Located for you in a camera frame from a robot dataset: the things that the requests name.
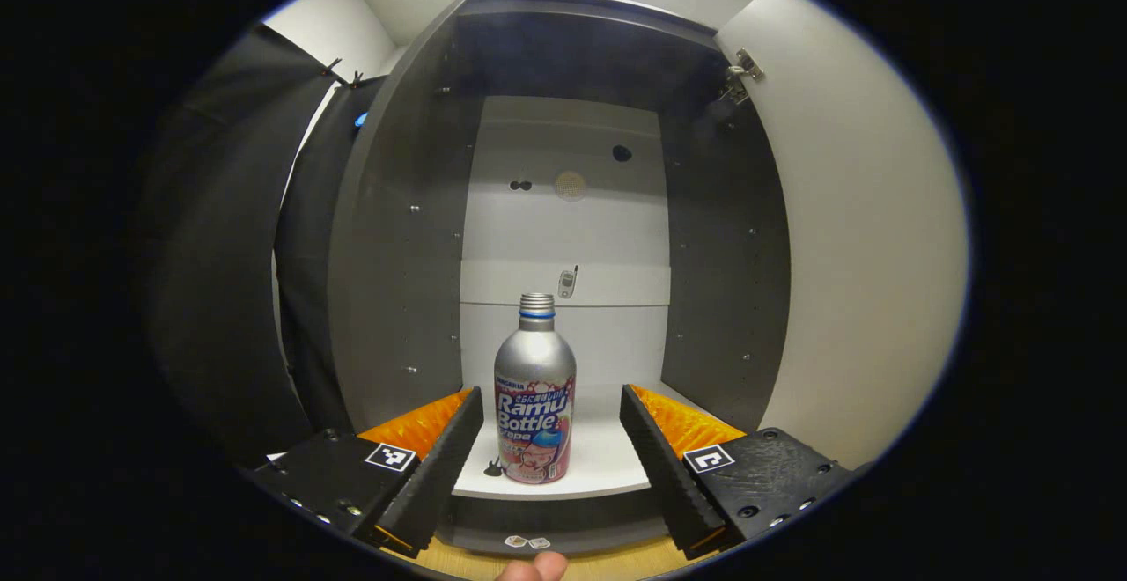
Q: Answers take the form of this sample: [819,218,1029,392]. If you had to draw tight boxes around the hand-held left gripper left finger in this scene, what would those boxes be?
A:
[251,386,485,557]

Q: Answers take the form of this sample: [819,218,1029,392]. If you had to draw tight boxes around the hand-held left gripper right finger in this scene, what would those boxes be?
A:
[620,383,859,562]

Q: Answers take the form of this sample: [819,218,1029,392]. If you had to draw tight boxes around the silver metal bottle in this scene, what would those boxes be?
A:
[493,293,578,485]

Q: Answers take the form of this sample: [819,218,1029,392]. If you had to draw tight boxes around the dark grey cabinet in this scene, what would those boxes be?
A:
[328,0,793,557]

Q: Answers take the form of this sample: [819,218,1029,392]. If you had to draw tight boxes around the white cabinet shelf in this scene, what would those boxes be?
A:
[452,383,705,501]

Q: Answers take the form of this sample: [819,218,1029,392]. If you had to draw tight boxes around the metal door hinge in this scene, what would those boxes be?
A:
[718,47,765,107]

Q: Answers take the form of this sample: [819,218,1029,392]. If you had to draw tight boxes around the black backdrop cloth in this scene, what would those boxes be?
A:
[141,22,388,467]

